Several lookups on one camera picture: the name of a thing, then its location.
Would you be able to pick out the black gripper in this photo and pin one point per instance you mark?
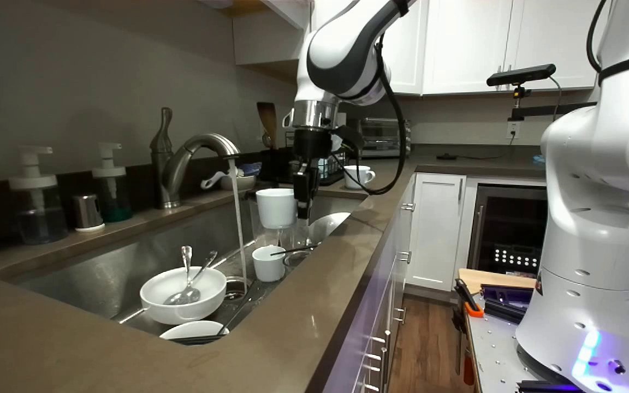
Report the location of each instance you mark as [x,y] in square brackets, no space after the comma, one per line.
[316,167]

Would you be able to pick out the white mug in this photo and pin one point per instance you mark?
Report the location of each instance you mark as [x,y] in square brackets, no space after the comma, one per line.
[275,208]
[358,175]

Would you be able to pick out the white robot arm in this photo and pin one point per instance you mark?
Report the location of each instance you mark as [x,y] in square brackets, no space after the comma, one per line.
[578,322]

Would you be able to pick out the white plate in sink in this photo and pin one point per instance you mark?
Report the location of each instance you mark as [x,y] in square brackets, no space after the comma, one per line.
[321,228]

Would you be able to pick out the small white cup in sink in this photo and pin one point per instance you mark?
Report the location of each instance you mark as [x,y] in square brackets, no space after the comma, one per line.
[270,263]

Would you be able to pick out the stainless steel sink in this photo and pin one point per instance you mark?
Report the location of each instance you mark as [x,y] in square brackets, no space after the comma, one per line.
[130,283]

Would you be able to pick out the white oval dish front sink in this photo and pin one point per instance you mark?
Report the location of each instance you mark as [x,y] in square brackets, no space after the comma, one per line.
[196,332]

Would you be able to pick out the clear blender jar black lid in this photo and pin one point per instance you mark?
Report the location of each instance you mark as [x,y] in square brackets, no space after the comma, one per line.
[298,235]

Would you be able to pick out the small dish with utensils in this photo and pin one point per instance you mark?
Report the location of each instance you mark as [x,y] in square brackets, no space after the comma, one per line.
[226,181]

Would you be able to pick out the wooden spatula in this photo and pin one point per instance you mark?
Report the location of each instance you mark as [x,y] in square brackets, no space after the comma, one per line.
[270,122]

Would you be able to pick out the toaster oven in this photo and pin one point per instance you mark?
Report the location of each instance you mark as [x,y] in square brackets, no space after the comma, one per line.
[380,135]

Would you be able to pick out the curved steel faucet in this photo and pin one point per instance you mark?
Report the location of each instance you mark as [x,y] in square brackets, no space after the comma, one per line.
[173,172]

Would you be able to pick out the white lower cabinet door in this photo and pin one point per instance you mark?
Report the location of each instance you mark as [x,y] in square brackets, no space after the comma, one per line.
[435,230]

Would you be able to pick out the metal spoon in bowl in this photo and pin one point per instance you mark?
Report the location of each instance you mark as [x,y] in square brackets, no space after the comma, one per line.
[189,292]

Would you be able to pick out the dark glass bottle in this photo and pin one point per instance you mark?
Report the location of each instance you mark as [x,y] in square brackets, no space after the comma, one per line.
[159,144]

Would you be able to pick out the purple-lit drawer fronts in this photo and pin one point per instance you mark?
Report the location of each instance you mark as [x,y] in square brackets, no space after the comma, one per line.
[360,357]

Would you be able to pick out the green soap dispenser white pump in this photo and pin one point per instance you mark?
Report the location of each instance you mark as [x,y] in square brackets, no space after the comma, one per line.
[113,183]

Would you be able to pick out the white upper cabinets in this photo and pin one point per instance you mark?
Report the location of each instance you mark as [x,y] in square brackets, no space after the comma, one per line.
[439,47]

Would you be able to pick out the wine cooler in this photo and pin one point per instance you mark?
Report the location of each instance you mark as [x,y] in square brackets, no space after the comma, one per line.
[508,228]

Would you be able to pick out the small metal cup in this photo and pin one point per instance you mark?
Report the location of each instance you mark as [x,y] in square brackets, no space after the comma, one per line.
[88,217]

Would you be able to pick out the clear soap dispenser white pump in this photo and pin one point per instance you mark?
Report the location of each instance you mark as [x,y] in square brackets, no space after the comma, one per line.
[40,217]

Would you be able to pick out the orange handled tool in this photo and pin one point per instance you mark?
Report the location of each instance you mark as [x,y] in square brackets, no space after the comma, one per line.
[469,302]

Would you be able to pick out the black camera on stand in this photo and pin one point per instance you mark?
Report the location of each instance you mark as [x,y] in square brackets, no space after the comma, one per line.
[518,81]

